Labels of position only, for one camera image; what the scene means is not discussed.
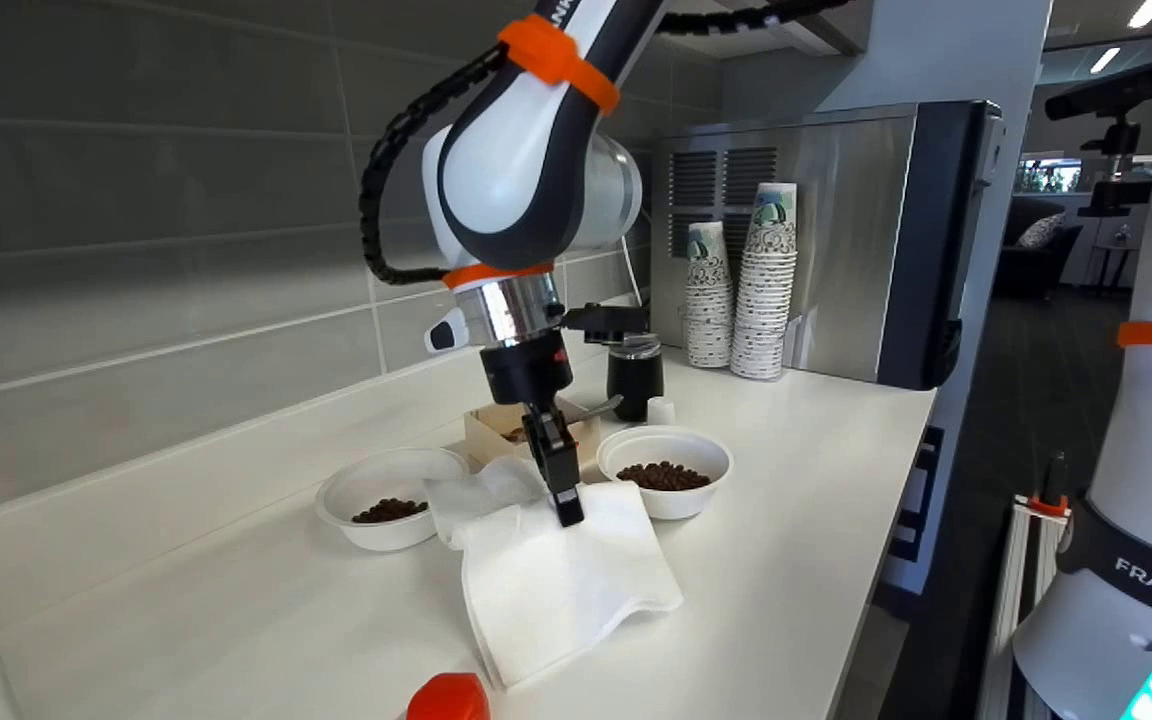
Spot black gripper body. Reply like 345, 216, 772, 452
475, 328, 575, 421

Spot white paper towel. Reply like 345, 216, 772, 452
422, 452, 687, 694

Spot small cardboard box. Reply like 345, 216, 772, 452
458, 391, 606, 470

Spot white bowl full of beans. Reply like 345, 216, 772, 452
594, 425, 736, 522

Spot black coffee grinder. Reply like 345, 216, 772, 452
602, 331, 668, 427

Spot white bowl with few beans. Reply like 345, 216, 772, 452
315, 452, 456, 555

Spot red round object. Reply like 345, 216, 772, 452
402, 671, 490, 720

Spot tall patterned paper cup stack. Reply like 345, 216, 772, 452
727, 180, 800, 383

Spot steel and black appliance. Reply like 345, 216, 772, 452
651, 96, 1006, 391

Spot orange and white stand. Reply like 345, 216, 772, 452
991, 489, 1075, 720

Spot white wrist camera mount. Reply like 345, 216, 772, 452
420, 308, 508, 358

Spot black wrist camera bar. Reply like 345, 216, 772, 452
559, 298, 668, 349

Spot black corrugated cable conduit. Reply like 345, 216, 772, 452
357, 0, 861, 290

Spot black camera on tripod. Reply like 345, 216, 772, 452
1040, 51, 1152, 223

